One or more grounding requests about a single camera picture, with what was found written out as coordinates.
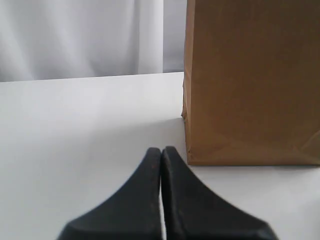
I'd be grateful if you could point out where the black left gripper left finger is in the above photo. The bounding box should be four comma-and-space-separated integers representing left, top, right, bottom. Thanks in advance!
58, 147, 161, 240

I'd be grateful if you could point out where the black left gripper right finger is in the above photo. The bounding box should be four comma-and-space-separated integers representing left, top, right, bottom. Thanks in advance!
161, 146, 278, 240

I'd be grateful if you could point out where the brown paper bag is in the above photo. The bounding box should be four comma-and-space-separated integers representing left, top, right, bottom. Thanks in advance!
182, 0, 320, 166

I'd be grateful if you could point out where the white backdrop curtain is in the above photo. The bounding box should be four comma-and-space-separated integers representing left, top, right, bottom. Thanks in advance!
0, 0, 187, 82

